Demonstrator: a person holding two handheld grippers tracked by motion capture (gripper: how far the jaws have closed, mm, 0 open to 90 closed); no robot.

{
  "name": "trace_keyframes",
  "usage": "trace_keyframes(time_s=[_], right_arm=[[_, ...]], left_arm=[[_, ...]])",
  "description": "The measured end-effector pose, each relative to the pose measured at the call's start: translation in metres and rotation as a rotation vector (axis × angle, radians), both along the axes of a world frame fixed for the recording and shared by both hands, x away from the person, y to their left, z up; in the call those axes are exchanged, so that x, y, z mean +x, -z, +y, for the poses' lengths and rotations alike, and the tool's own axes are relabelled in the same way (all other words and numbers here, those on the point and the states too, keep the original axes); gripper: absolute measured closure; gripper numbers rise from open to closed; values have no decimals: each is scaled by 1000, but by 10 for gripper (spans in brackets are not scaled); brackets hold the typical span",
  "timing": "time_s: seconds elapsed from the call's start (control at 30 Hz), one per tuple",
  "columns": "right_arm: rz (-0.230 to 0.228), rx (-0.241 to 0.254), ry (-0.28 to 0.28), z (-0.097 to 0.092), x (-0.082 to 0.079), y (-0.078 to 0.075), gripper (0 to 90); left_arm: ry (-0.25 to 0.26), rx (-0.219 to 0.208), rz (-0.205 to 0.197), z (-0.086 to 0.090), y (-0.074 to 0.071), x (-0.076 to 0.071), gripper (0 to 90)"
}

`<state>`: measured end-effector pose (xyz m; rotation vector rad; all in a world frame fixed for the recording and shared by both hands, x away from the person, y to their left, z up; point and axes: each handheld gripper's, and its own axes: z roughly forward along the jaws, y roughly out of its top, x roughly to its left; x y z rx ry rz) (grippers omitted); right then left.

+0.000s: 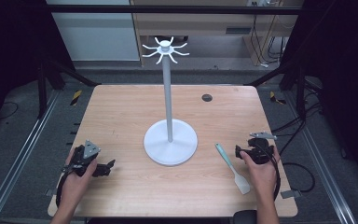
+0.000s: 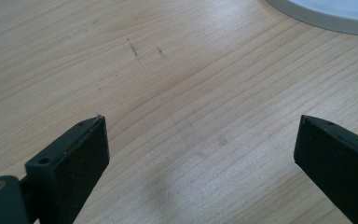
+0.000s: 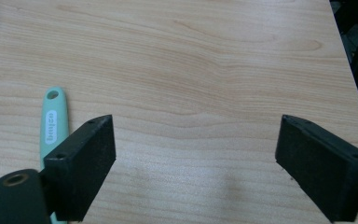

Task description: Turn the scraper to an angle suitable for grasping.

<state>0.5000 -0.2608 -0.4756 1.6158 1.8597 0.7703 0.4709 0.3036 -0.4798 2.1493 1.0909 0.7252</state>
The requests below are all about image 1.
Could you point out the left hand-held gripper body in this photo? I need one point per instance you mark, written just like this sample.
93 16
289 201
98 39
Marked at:
89 150

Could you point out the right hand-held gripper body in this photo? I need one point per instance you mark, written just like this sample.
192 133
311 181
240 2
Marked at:
259 151

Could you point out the person's right hand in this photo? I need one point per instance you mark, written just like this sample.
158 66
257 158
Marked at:
262 177

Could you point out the person's left hand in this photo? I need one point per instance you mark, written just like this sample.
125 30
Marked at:
74 183

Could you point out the grey tape piece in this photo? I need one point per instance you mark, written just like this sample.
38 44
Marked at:
290 194

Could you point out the yellow black striped tape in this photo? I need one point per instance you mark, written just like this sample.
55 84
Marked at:
76 97
275 98

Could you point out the dark round table grommet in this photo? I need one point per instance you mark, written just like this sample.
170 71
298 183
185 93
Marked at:
207 97

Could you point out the black chair back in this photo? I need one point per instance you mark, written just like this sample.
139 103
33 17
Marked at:
245 217

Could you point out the white hook stand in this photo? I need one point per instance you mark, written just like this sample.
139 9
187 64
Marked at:
167 93

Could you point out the white cabinet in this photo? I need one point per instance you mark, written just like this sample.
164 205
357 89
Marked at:
96 34

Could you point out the aluminium floor rail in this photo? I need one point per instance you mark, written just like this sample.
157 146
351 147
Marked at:
21 155
320 161

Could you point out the black metal frame strut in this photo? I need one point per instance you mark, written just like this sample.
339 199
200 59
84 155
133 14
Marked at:
300 90
42 90

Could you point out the black horizontal frame bar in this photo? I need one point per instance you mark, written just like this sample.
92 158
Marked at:
167 9

